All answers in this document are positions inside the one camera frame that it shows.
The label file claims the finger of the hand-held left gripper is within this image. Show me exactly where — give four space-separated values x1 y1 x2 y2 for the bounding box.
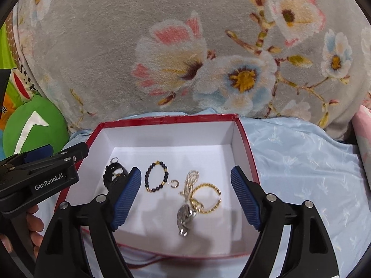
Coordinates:
0 144 53 171
55 142 89 163

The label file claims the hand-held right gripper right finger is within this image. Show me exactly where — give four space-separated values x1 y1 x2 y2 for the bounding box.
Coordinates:
230 166 340 278

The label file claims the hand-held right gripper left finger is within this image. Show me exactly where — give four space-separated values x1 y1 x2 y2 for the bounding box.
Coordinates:
34 166 142 278

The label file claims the black bead bracelet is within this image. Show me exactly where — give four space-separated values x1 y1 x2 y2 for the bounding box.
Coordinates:
144 161 170 193

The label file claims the gold chain bangle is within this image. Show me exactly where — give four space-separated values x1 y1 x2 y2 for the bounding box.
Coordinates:
190 182 222 215

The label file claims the white pearl bracelet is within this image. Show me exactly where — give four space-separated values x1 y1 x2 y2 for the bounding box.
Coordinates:
179 170 200 206

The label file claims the red cardboard box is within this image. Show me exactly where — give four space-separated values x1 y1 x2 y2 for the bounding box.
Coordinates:
54 114 261 268

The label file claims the person's left hand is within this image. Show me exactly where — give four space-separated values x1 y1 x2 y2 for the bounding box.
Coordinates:
0 204 45 259

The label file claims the black watch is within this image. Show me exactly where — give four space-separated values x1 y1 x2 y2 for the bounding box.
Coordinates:
103 162 129 193

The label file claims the green round cushion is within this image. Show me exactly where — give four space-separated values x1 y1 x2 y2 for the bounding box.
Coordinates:
3 95 70 158

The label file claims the light blue bed sheet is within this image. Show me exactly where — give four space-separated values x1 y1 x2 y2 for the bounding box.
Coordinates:
38 108 371 278

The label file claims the green orange printed cloth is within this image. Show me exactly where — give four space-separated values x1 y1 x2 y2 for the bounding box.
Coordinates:
0 23 38 122

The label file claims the grey floral blanket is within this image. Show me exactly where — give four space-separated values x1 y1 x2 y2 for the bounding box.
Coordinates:
12 0 371 139

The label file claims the pink cloth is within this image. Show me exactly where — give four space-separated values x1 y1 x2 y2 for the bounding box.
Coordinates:
352 93 371 186

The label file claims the silver metal bracelet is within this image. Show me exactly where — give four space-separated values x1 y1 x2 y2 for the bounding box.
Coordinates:
177 204 199 237

